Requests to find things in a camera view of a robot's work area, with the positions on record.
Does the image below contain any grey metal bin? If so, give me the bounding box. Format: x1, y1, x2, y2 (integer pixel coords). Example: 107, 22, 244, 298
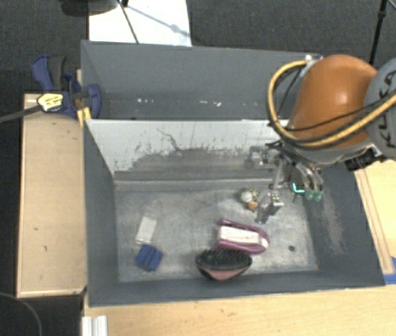
80, 39, 386, 308

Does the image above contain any blue sponge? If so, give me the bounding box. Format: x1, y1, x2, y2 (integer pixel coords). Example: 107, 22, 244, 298
134, 244, 164, 272

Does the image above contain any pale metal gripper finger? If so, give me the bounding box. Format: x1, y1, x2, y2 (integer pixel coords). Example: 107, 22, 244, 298
269, 191, 285, 217
255, 192, 273, 225

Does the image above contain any black cylinder on white bracket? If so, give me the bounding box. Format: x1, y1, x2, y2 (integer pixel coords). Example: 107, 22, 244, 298
344, 146, 388, 173

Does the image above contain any pale wood board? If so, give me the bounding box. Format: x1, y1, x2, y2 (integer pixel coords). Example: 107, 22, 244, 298
15, 92, 89, 299

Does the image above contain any black and pink brush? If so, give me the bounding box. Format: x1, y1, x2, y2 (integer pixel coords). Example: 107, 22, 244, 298
195, 248, 254, 283

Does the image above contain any white and orange small toy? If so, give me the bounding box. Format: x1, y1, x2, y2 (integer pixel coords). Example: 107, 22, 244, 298
239, 188, 260, 211

